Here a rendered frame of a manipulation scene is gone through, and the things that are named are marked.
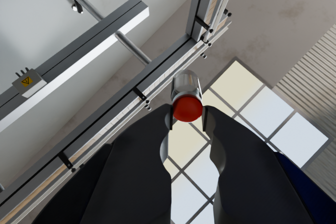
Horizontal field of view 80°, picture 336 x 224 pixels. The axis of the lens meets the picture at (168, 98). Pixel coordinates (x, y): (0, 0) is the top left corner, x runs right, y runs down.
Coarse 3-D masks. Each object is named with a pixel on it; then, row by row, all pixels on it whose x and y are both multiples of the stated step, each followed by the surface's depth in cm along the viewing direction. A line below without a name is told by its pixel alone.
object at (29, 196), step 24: (168, 48) 112; (192, 48) 116; (144, 72) 107; (168, 72) 115; (120, 96) 103; (144, 96) 102; (96, 120) 98; (120, 120) 101; (72, 144) 95; (96, 144) 98; (48, 168) 91; (72, 168) 91; (0, 192) 88; (24, 192) 88; (48, 192) 96; (0, 216) 85
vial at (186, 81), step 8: (176, 72) 16; (184, 72) 16; (192, 72) 16; (176, 80) 15; (184, 80) 14; (192, 80) 15; (176, 88) 14; (184, 88) 14; (192, 88) 14; (176, 96) 13; (200, 96) 14
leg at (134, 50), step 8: (80, 0) 124; (88, 8) 123; (96, 16) 121; (104, 16) 122; (120, 32) 118; (120, 40) 118; (128, 40) 117; (128, 48) 116; (136, 48) 115; (136, 56) 115; (144, 56) 114; (144, 64) 114
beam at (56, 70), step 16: (128, 0) 123; (112, 16) 119; (128, 16) 120; (144, 16) 127; (96, 32) 116; (112, 32) 116; (64, 48) 112; (80, 48) 112; (96, 48) 114; (48, 64) 109; (64, 64) 109; (80, 64) 114; (48, 80) 106; (64, 80) 114; (0, 96) 103; (16, 96) 103; (32, 96) 104; (0, 112) 100; (16, 112) 103; (0, 128) 103
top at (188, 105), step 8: (184, 96) 13; (192, 96) 13; (176, 104) 13; (184, 104) 13; (192, 104) 13; (200, 104) 13; (176, 112) 13; (184, 112) 13; (192, 112) 13; (200, 112) 13; (184, 120) 13; (192, 120) 13
